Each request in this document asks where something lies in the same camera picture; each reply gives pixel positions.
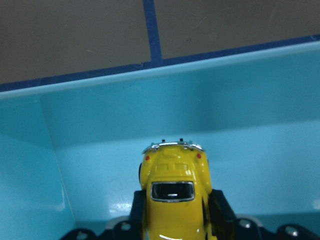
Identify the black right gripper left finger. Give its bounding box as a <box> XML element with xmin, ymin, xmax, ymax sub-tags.
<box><xmin>129</xmin><ymin>190</ymin><xmax>147</xmax><ymax>240</ymax></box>

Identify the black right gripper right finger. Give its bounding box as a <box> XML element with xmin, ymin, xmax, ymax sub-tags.
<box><xmin>208</xmin><ymin>189</ymin><xmax>237</xmax><ymax>240</ymax></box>

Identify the yellow beetle toy car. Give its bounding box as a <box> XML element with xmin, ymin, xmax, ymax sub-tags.
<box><xmin>138</xmin><ymin>139</ymin><xmax>216</xmax><ymax>240</ymax></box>

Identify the teal plastic storage bin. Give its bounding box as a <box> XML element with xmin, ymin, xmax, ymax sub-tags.
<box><xmin>0</xmin><ymin>42</ymin><xmax>320</xmax><ymax>240</ymax></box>

